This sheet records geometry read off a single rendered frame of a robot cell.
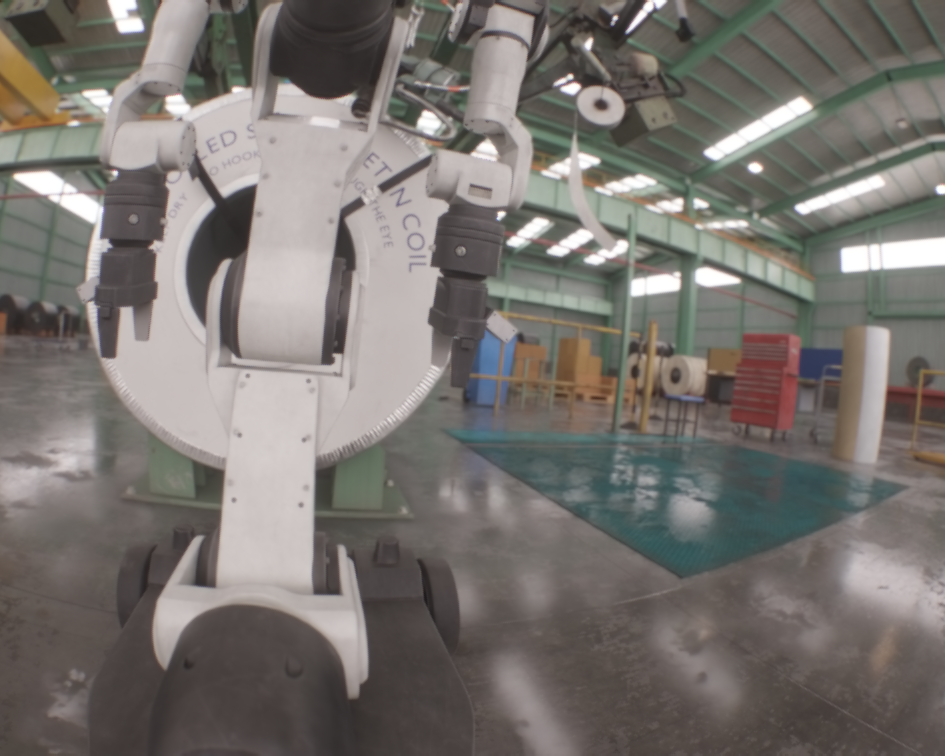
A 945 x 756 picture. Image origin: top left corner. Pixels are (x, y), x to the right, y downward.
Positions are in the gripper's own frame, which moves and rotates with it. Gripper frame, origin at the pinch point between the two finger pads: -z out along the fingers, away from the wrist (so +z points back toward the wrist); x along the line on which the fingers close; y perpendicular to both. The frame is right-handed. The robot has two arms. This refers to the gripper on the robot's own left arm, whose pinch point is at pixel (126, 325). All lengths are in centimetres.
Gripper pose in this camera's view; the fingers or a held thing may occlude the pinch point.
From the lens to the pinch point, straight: 63.5
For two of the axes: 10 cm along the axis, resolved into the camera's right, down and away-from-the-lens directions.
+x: -2.9, -2.7, 9.2
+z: 1.6, -9.6, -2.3
